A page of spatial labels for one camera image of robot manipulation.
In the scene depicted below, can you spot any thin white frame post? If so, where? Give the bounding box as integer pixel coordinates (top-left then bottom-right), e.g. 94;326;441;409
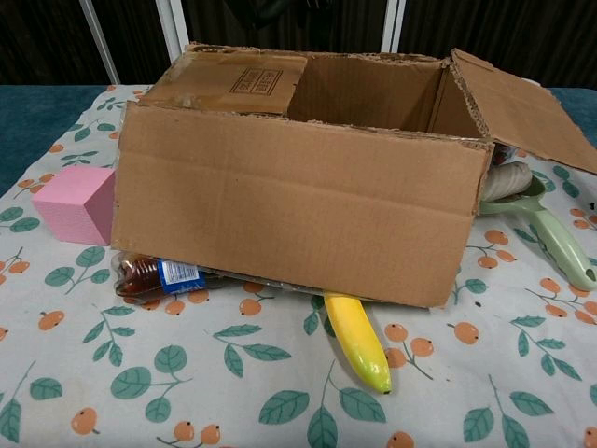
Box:
78;0;120;86

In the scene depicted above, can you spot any double white frame post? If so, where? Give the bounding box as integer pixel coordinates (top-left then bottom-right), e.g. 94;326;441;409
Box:
381;0;407;53

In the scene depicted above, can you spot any floral print tablecloth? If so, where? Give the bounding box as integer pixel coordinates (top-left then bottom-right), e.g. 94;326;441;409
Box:
0;83;597;448

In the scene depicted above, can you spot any cola bottle with blue label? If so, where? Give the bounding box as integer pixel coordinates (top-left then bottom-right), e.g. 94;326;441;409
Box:
113;251;210;300

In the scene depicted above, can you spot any green lint roller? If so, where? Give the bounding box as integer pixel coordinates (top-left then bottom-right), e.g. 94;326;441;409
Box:
479;161;597;292

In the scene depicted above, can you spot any pink cube block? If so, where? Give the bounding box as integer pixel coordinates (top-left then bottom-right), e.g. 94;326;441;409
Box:
31;166;117;247

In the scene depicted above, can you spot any brown cardboard box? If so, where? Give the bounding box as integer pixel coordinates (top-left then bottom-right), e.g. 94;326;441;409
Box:
110;41;597;310

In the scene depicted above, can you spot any wide white frame post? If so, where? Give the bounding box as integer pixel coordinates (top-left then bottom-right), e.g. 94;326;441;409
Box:
156;0;190;61

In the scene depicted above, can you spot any yellow toy banana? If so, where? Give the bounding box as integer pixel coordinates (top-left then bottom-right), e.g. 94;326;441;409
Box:
324;291;393;392

